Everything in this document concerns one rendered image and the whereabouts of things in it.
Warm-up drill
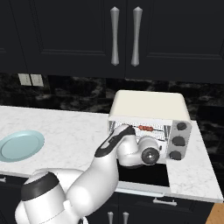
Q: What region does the red kebab skewer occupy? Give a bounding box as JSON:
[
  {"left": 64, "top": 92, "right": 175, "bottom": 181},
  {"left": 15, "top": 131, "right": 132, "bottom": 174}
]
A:
[{"left": 132, "top": 124, "right": 164, "bottom": 132}]

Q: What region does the cream toaster oven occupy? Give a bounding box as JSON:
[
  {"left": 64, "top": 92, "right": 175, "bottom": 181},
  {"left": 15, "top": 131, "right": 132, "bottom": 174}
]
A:
[{"left": 108, "top": 89, "right": 193, "bottom": 162}]

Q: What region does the toaster oven glass door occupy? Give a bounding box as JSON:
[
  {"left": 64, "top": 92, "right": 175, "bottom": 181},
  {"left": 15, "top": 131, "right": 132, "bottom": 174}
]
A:
[{"left": 115, "top": 160, "right": 173, "bottom": 197}]

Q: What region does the black toaster oven knob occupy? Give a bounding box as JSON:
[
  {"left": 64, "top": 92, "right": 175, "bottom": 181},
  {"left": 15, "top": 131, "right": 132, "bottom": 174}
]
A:
[
  {"left": 169, "top": 150, "right": 183, "bottom": 161},
  {"left": 176, "top": 122, "right": 188, "bottom": 131},
  {"left": 171, "top": 136, "right": 186, "bottom": 147}
]

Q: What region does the light blue plate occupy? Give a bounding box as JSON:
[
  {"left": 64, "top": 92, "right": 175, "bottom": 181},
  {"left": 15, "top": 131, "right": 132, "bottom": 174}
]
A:
[{"left": 0, "top": 129, "right": 46, "bottom": 163}]

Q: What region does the black drawer front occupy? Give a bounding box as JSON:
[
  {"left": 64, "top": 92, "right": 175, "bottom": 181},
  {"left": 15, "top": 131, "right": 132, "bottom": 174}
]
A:
[{"left": 115, "top": 192, "right": 215, "bottom": 214}]

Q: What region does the beige wall socket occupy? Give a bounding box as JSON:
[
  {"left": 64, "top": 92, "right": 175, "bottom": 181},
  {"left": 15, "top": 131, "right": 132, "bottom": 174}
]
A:
[
  {"left": 30, "top": 73, "right": 45, "bottom": 88},
  {"left": 17, "top": 73, "right": 32, "bottom": 87}
]

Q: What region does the black wall cupboard door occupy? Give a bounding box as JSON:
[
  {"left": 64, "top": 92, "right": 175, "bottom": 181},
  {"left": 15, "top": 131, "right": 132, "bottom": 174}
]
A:
[
  {"left": 0, "top": 0, "right": 28, "bottom": 74},
  {"left": 125, "top": 0, "right": 224, "bottom": 85},
  {"left": 17, "top": 0, "right": 127, "bottom": 79}
]

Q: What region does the silver base cupboard handle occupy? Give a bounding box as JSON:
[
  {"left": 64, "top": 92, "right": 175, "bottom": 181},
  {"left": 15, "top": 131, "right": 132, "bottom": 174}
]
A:
[
  {"left": 107, "top": 211, "right": 115, "bottom": 224},
  {"left": 122, "top": 211, "right": 130, "bottom": 224}
]

